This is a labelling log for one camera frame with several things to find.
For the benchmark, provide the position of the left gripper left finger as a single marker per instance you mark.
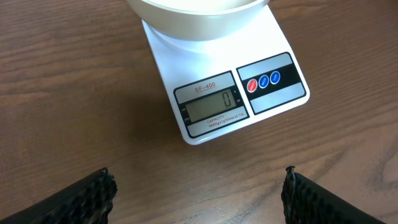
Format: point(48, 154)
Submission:
point(87, 201)

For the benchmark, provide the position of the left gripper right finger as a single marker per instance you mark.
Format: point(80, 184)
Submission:
point(306, 202)

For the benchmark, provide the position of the white digital kitchen scale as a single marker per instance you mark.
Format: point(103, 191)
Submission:
point(218, 86)

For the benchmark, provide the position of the white bowl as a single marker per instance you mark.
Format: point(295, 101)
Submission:
point(191, 20)

